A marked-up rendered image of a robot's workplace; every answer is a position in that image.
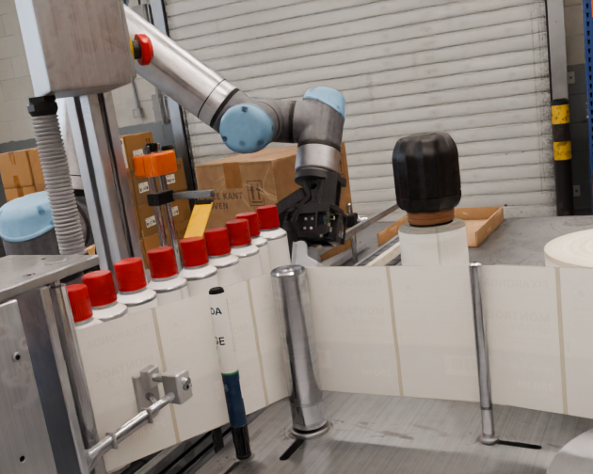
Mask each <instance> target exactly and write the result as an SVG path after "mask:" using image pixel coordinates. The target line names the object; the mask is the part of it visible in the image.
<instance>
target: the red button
mask: <svg viewBox="0 0 593 474"><path fill-rule="evenodd" d="M132 44H133V50H134V57H135V59H137V62H138V64H139V65H141V66H145V65H149V64H150V63H151V61H152V58H153V48H152V41H151V39H150V38H149V37H148V36H147V35H146V34H145V33H136V34H135V37H134V40H132Z"/></svg>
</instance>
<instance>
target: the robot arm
mask: <svg viewBox="0 0 593 474"><path fill-rule="evenodd" d="M123 4H124V9H125V15H126V20H127V25H128V31H129V34H130V37H131V40H134V37H135V34H136V33H145V34H146V35H147V36H148V37H149V38H150V39H151V41H152V48H153V58H152V61H151V63H150V64H149V65H145V66H141V65H139V64H138V62H137V59H135V67H136V73H137V74H139V75H140V76H141V77H143V78H144V79H146V80H147V81H148V82H150V83H151V84H152V85H154V86H155V87H157V88H158V89H159V90H161V91H162V92H164V93H165V94H166V95H168V96H169V97H170V98H171V99H172V100H173V101H175V102H176V103H178V104H179V105H181V106H182V107H183V108H185V109H186V110H187V111H189V112H190V113H191V114H193V115H194V116H195V117H197V118H198V119H200V120H201V121H203V122H204V123H205V124H207V125H208V126H209V127H211V128H213V129H214V130H215V131H216V132H218V133H219V134H220V136H221V138H222V140H223V142H224V144H225V145H226V146H227V147H228V148H229V149H230V150H232V151H234V152H237V153H242V154H247V153H253V152H257V151H259V150H262V149H264V148H265V147H266V146H267V145H268V144H269V143H271V142H278V143H292V144H295V143H297V151H296V165H295V172H296V175H295V183H296V184H298V185H300V186H302V187H303V188H304V189H303V188H301V187H300V188H299V189H297V190H296V191H295V192H294V193H292V194H291V195H289V196H287V197H285V198H284V199H282V200H281V201H279V202H278V203H276V204H275V205H276V206H277V208H278V215H279V221H280V228H281V229H284V230H285V231H286V232H287V240H288V246H289V253H290V260H291V264H299V265H302V266H325V265H324V264H322V263H320V262H319V261H318V250H317V249H316V248H315V245H321V246H323V247H334V246H335V245H345V233H346V223H347V215H346V214H345V213H344V210H342V209H341V208H340V199H341V191H342V187H346V181H347V179H346V178H342V176H341V174H340V173H339V163H340V154H341V146H342V138H343V129H344V124H345V98H344V96H343V95H342V94H341V93H340V92H339V91H337V90H336V89H333V88H330V87H317V88H314V87H312V88H310V89H308V90H307V91H306V92H305V94H304V97H303V99H302V101H300V100H297V101H291V100H276V99H264V98H257V97H249V96H248V95H247V94H245V93H244V92H243V91H241V90H240V89H238V88H237V87H236V86H234V85H233V84H231V83H230V82H229V81H227V80H226V79H225V78H223V77H222V76H221V75H219V74H218V73H217V72H215V71H214V70H212V69H211V68H210V67H208V66H207V65H205V64H204V63H203V62H201V61H200V60H199V59H197V58H196V57H195V56H193V55H192V54H190V53H189V52H188V51H187V50H186V49H185V48H183V47H182V46H181V45H179V44H178V43H176V42H175V41H174V40H172V39H171V38H169V37H168V36H167V35H165V34H164V33H163V32H161V31H160V30H159V29H157V28H156V27H155V26H153V25H152V24H150V23H149V22H147V21H146V20H145V19H143V18H142V17H141V16H139V15H138V14H137V13H135V12H134V11H133V10H131V9H130V8H128V4H129V0H123ZM56 102H57V106H58V110H57V113H56V114H57V115H58V117H57V118H58V119H59V123H60V125H58V126H59V127H61V129H59V131H62V133H61V134H62V135H63V136H62V137H61V138H63V141H62V142H63V143H64V145H63V147H65V149H64V150H65V151H66V152H65V154H67V157H65V158H67V159H68V161H66V162H67V163H69V164H68V165H67V166H68V167H69V168H68V170H70V172H69V174H71V176H70V178H72V180H71V182H72V184H71V185H72V186H73V188H72V189H73V190H74V192H73V193H74V197H75V200H74V201H76V203H75V205H77V207H76V209H78V211H77V213H79V215H77V216H79V219H78V220H80V223H79V224H81V227H80V228H82V230H81V231H83V233H82V234H81V235H83V236H84V237H83V239H84V243H85V247H86V248H88V247H89V246H91V245H95V242H94V238H93V233H92V228H91V224H90V219H89V214H88V205H87V201H86V196H85V191H84V187H83V183H82V178H81V173H80V168H79V164H78V159H77V154H76V149H75V145H74V140H73V135H72V127H71V123H70V118H69V113H68V108H67V104H66V99H65V98H61V99H56ZM47 189H48V188H46V187H45V191H42V192H37V193H33V194H29V195H25V196H24V197H18V198H15V199H13V200H12V201H10V202H8V203H6V204H5V205H3V206H2V207H1V208H0V236H1V238H2V240H3V244H4V248H5V251H6V255H7V256H9V255H61V254H60V253H59V251H60V250H59V246H58V241H57V235H56V231H55V228H56V227H54V224H55V223H53V221H54V220H55V219H53V218H52V217H53V215H52V212H51V209H52V208H50V205H51V204H49V201H50V200H49V199H48V196H47V194H48V192H46V190H47ZM337 213H340V214H341V215H339V214H337ZM343 224H344V233H343V238H342V228H343Z"/></svg>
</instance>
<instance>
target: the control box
mask: <svg viewBox="0 0 593 474"><path fill-rule="evenodd" d="M15 4H16V8H17V13H18V17H19V22H20V27H21V30H22V35H23V40H24V48H25V52H26V57H27V61H28V66H29V70H30V75H31V79H32V84H33V88H34V92H35V97H40V96H50V95H55V96H56V99H61V98H69V97H77V96H81V95H87V94H96V93H97V94H98V93H100V94H101V93H106V92H108V91H110V90H113V89H116V88H119V87H123V86H126V85H128V84H130V83H132V81H133V79H134V78H136V67H135V57H134V50H133V44H132V41H131V37H130V34H129V31H128V25H127V20H126V15H125V9H124V4H123V0H15Z"/></svg>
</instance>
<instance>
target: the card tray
mask: <svg viewBox="0 0 593 474"><path fill-rule="evenodd" d="M454 213H455V217H456V218H460V219H462V220H464V221H465V223H466V231H467V244H468V247H479V246H480V245H481V244H482V243H483V242H484V241H485V240H486V238H487V237H488V236H489V235H490V234H491V233H492V232H493V231H494V230H495V229H496V228H497V227H498V226H499V225H500V224H501V223H502V222H503V221H504V208H503V206H496V207H471V208H455V211H454ZM407 222H408V219H407V215H405V216H403V217H402V218H400V219H399V220H397V221H396V222H394V223H392V224H391V225H389V226H388V227H387V228H385V229H383V230H382V231H380V232H379V233H377V243H378V247H380V246H382V245H383V244H385V243H386V242H388V241H389V240H391V239H392V238H393V237H394V236H395V235H397V234H398V229H399V227H400V226H402V225H403V224H405V223H407Z"/></svg>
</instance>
